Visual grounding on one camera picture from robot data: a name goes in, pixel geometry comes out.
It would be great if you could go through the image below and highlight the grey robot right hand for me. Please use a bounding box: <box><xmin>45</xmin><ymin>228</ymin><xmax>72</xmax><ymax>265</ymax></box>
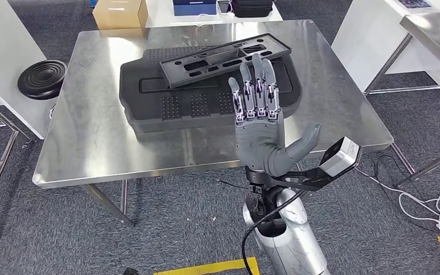
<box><xmin>227</xmin><ymin>53</ymin><xmax>322</xmax><ymax>178</ymax></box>

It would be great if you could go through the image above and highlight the black plastic frame part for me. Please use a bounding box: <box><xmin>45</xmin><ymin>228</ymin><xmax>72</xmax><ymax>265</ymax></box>
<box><xmin>159</xmin><ymin>33</ymin><xmax>292</xmax><ymax>89</ymax></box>

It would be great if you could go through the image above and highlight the steel workbench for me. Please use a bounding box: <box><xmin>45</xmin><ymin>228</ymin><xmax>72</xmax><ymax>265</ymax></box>
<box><xmin>32</xmin><ymin>19</ymin><xmax>417</xmax><ymax>229</ymax></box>

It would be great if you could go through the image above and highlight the black foam fixture tray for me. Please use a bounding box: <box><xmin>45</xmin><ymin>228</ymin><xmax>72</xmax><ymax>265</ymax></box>
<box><xmin>119</xmin><ymin>46</ymin><xmax>303</xmax><ymax>133</ymax></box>

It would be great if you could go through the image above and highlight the black zip case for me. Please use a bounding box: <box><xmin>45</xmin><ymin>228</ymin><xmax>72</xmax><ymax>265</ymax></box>
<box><xmin>230</xmin><ymin>0</ymin><xmax>274</xmax><ymax>18</ymax></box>

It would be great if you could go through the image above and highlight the white counter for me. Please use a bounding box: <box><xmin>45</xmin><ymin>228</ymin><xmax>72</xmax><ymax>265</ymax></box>
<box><xmin>331</xmin><ymin>0</ymin><xmax>440</xmax><ymax>100</ymax></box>

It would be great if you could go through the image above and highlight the blue tablet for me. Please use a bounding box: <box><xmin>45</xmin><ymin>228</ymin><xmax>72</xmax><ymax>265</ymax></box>
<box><xmin>172</xmin><ymin>0</ymin><xmax>218</xmax><ymax>17</ymax></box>

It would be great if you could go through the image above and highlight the brown cardboard box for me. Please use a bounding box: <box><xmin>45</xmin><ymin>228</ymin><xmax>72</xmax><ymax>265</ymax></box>
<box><xmin>92</xmin><ymin>0</ymin><xmax>148</xmax><ymax>30</ymax></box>

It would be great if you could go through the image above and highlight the printed brochure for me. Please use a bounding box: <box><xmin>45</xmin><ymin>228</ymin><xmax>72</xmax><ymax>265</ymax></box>
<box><xmin>396</xmin><ymin>0</ymin><xmax>433</xmax><ymax>10</ymax></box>

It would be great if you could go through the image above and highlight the black ribbed round base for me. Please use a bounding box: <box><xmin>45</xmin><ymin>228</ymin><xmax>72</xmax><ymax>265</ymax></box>
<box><xmin>17</xmin><ymin>59</ymin><xmax>68</xmax><ymax>101</ymax></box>

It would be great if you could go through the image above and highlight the white panel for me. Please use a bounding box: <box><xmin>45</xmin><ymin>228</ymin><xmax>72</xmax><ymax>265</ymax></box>
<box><xmin>0</xmin><ymin>0</ymin><xmax>56</xmax><ymax>139</ymax></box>

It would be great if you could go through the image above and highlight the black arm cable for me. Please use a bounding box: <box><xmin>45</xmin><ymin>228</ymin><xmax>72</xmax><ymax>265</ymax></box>
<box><xmin>241</xmin><ymin>188</ymin><xmax>307</xmax><ymax>275</ymax></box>

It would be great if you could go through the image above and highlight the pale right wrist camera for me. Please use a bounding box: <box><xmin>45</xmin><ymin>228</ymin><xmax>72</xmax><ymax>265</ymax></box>
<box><xmin>269</xmin><ymin>136</ymin><xmax>363</xmax><ymax>193</ymax></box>

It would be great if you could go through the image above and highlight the white floor cable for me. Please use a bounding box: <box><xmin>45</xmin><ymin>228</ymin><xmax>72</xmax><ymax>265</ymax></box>
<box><xmin>355</xmin><ymin>167</ymin><xmax>440</xmax><ymax>229</ymax></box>

